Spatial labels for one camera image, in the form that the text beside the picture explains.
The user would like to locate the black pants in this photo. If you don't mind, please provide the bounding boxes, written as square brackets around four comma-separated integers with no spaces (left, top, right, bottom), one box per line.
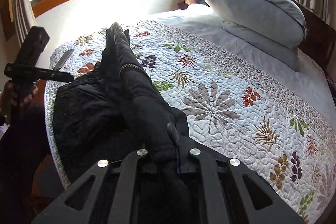
[52,24,189,181]

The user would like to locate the person's left hand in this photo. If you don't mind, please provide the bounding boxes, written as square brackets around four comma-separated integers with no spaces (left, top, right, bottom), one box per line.
[1,81,38,116]

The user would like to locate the brown striped curtain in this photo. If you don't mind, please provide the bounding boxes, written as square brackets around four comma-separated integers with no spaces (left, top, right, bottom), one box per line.
[11,0,37,47]

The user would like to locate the floral quilted bedspread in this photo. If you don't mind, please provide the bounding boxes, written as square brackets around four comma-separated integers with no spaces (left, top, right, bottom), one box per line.
[44,19,336,224]

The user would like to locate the lower grey pillow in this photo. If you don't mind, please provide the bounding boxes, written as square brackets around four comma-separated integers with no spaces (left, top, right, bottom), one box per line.
[222,21,299,71]

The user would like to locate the grey pillow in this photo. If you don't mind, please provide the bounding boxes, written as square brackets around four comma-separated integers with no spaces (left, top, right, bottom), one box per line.
[205,0,307,49]
[222,21,299,71]

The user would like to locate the upper grey pillow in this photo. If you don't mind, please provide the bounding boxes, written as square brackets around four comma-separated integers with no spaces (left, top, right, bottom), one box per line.
[205,0,307,49]

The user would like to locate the dark wooden headboard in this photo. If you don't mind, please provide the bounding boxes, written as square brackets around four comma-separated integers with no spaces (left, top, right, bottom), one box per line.
[291,0,335,74]

